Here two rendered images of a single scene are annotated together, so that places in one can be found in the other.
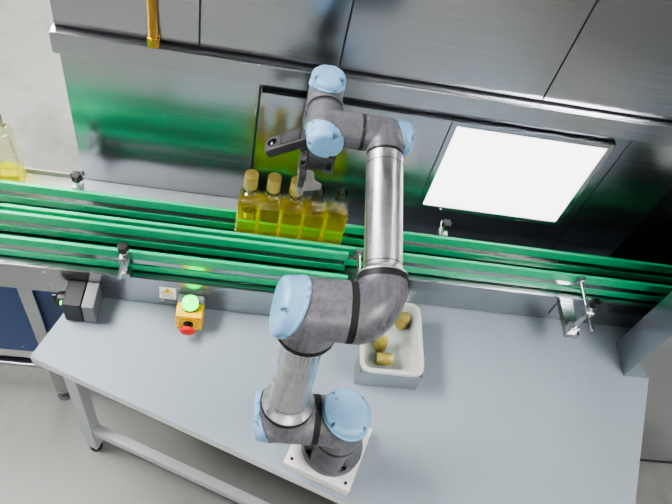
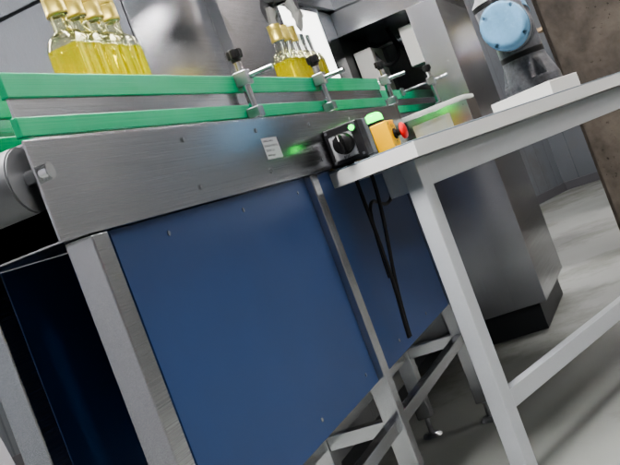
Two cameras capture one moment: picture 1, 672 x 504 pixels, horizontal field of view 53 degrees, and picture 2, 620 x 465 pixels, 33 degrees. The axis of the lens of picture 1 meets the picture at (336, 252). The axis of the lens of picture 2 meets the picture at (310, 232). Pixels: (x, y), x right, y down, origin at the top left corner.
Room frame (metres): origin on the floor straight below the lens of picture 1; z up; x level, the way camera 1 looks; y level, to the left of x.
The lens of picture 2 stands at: (-0.22, 2.53, 0.69)
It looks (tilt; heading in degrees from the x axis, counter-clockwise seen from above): 1 degrees down; 302
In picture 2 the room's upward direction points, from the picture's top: 21 degrees counter-clockwise
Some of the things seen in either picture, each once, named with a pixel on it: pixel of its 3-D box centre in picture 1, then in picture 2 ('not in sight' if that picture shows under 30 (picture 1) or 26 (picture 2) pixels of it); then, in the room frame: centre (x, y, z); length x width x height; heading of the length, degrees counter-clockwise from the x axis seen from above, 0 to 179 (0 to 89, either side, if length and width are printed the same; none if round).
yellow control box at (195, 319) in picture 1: (190, 313); (382, 138); (0.87, 0.33, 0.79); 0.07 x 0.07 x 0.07; 12
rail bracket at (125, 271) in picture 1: (122, 268); (330, 80); (0.86, 0.50, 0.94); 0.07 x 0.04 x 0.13; 12
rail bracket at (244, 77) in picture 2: not in sight; (256, 79); (0.76, 0.95, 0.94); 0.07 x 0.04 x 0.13; 12
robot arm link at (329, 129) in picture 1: (333, 128); not in sight; (1.02, 0.08, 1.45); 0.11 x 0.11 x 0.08; 13
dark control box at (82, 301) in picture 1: (82, 301); (350, 143); (0.81, 0.60, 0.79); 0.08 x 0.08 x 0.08; 12
